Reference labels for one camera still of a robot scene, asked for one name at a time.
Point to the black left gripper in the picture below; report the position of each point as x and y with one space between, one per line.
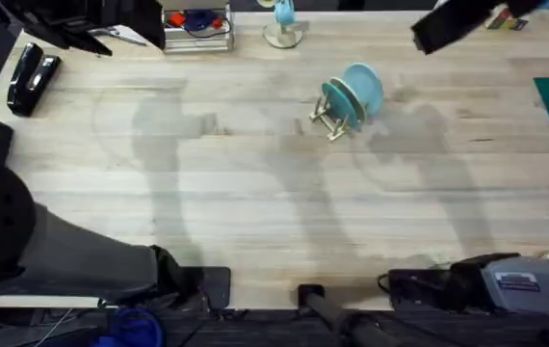
130 19

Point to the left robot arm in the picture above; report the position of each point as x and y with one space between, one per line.
86 262

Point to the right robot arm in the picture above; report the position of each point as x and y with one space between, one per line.
534 289

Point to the small wooden peg rack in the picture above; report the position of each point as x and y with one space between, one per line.
330 124

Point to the black stapler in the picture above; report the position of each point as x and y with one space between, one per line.
31 79

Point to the clear box with parts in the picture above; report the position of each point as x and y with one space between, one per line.
197 34

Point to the light blue cup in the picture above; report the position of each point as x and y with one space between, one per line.
284 12

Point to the teal plate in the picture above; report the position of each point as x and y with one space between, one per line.
339 103

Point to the grey-green plate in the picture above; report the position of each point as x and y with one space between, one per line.
357 103

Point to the light blue plate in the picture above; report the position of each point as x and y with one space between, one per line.
366 84

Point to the blue cloth bag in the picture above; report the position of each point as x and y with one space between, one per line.
132 330

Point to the coloured toy blocks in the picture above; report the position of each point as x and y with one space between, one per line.
508 21

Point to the black rail post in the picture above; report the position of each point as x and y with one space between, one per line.
332 313

